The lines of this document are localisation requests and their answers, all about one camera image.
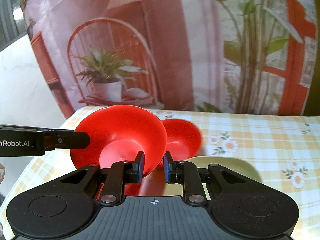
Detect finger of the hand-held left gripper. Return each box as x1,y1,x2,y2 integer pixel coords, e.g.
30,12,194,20
42,128,90,152

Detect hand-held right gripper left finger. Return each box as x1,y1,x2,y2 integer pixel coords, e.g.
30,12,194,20
59,151,145,207

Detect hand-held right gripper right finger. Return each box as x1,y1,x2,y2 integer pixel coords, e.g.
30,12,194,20
163,151,253,207

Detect green square plate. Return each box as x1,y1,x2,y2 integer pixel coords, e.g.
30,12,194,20
164,156,262,197

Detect yellow checkered floral tablecloth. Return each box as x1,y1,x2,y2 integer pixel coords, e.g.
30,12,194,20
0,106,320,240

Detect printed room scene backdrop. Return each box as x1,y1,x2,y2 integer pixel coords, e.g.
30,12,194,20
17,0,318,117

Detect dark window frame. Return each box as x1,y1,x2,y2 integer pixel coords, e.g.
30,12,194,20
0,0,28,53

